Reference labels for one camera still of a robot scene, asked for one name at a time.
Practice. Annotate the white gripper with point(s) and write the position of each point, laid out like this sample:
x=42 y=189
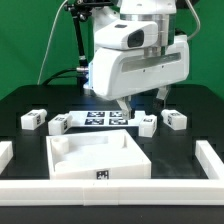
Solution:
x=117 y=74

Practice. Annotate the white square tabletop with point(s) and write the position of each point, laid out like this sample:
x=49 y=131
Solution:
x=96 y=155

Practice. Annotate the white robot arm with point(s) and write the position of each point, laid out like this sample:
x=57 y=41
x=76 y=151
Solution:
x=162 y=12

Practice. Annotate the white U-shaped fence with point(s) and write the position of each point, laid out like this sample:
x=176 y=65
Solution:
x=208 y=191

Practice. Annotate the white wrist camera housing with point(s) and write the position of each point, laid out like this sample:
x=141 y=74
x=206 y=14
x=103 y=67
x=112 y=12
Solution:
x=125 y=35

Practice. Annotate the white marker base plate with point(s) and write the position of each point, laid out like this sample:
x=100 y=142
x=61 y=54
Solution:
x=103 y=119

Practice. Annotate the black camera stand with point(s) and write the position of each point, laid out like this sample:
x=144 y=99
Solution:
x=80 y=11

